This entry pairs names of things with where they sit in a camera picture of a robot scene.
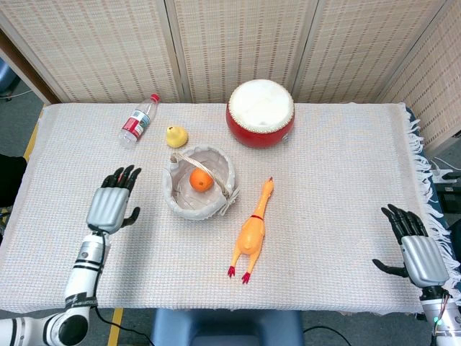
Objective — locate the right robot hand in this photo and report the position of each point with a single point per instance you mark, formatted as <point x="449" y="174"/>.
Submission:
<point x="423" y="259"/>

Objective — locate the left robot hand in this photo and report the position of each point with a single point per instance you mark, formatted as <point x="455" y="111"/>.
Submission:
<point x="107" y="209"/>

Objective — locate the orange fruit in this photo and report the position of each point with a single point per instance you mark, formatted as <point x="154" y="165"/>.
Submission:
<point x="200" y="179"/>

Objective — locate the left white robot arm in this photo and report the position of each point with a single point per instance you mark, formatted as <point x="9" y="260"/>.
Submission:
<point x="84" y="266"/>

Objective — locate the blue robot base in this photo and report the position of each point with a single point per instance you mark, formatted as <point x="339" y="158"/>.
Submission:
<point x="227" y="329"/>

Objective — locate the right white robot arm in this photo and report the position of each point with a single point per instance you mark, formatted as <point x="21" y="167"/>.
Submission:
<point x="443" y="317"/>

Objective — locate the woven basket with cloth liner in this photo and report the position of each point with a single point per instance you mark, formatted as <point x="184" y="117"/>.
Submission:
<point x="194" y="205"/>

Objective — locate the clear plastic bottle red label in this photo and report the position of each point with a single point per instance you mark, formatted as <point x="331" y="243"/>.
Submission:
<point x="138" y="122"/>

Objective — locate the yellow pear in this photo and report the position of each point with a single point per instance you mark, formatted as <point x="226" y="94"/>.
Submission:
<point x="175" y="137"/>

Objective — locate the beige waffle tablecloth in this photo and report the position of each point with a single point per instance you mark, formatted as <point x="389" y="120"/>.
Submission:
<point x="317" y="216"/>

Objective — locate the yellow rubber chicken toy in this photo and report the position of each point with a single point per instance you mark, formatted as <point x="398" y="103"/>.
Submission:
<point x="250" y="234"/>

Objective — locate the red drum white skin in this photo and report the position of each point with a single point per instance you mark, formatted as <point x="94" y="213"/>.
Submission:
<point x="260" y="111"/>

